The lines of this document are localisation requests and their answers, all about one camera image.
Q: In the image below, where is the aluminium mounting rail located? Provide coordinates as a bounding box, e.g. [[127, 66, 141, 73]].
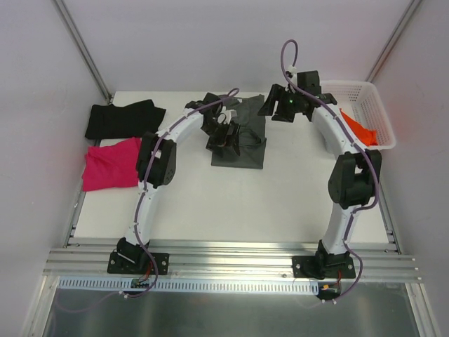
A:
[[43, 238, 423, 283]]

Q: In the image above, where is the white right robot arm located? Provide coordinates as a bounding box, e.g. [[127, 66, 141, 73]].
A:
[[258, 70, 382, 279]]

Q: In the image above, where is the white slotted cable duct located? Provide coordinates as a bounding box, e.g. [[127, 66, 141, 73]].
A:
[[58, 277, 319, 295]]

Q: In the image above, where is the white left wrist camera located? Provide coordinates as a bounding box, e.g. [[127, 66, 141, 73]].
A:
[[217, 110, 237, 124]]

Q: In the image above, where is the right aluminium corner post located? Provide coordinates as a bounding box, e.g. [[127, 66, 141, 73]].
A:
[[365, 0, 424, 83]]

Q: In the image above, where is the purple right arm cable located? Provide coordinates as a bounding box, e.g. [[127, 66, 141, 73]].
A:
[[281, 39, 382, 305]]

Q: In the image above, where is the left aluminium corner post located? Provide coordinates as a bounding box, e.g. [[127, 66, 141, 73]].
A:
[[51, 0, 113, 103]]

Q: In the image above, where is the white plastic basket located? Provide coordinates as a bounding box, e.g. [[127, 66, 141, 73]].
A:
[[321, 80, 396, 150]]

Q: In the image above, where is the grey t shirt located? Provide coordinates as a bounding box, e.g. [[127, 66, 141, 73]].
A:
[[211, 94, 267, 169]]

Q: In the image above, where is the orange t shirt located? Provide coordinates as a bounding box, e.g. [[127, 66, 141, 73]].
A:
[[340, 109, 378, 146]]

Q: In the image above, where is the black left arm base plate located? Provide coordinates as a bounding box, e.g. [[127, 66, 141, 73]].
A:
[[106, 251, 170, 275]]

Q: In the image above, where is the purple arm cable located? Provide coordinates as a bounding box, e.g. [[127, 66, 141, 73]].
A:
[[281, 39, 382, 305], [52, 87, 241, 313]]

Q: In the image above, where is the aluminium corner post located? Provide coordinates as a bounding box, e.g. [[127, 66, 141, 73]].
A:
[[51, 0, 113, 103], [365, 0, 424, 83]]

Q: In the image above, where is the black folded t shirt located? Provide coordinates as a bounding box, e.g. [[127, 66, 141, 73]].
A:
[[85, 100, 166, 140]]

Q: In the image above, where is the pink folded t shirt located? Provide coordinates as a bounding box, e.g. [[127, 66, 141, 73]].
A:
[[82, 138, 141, 192]]

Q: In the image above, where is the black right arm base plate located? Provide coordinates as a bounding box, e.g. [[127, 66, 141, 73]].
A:
[[292, 251, 356, 280]]

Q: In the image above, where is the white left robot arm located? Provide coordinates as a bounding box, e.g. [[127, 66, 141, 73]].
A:
[[116, 88, 240, 272]]

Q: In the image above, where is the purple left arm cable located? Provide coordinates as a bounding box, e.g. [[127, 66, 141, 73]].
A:
[[52, 87, 241, 313]]

